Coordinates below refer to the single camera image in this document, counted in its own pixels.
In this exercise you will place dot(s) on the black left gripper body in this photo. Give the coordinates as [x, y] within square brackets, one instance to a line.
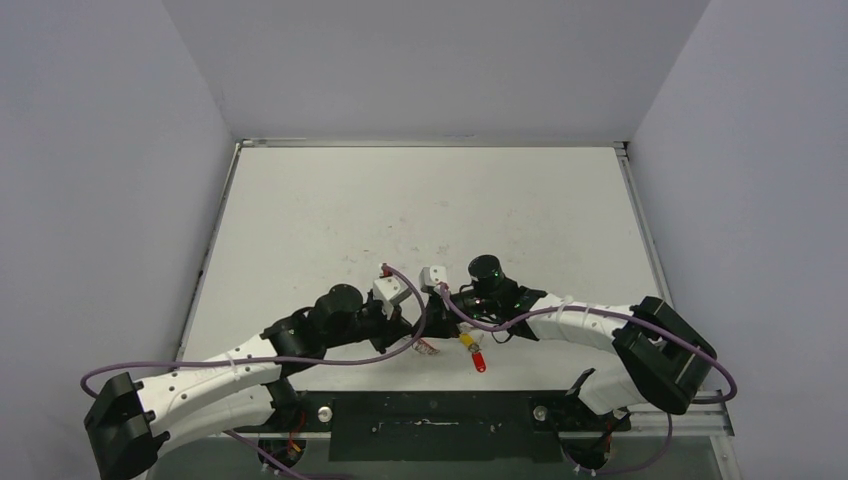
[370, 323]

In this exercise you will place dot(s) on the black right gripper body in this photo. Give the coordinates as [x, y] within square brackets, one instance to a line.
[438, 315]

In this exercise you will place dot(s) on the large keyring with red grip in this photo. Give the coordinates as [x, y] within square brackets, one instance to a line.
[423, 347]

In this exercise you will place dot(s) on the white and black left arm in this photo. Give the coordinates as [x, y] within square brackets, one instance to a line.
[132, 422]

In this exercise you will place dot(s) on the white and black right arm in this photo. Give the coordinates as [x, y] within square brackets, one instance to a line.
[662, 359]

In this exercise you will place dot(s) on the yellow tagged key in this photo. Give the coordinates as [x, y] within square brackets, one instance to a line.
[469, 343]

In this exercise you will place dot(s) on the red tagged key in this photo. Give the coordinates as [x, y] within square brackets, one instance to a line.
[477, 358]

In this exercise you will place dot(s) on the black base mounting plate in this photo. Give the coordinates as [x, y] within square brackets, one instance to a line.
[445, 425]

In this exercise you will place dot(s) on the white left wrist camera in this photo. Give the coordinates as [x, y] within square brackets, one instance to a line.
[389, 290]

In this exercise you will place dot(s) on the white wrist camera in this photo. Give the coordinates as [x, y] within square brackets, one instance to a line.
[432, 277]
[389, 290]

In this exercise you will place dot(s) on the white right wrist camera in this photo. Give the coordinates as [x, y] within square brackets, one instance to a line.
[432, 277]

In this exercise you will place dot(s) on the aluminium front rail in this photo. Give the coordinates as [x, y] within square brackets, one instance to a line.
[689, 417]

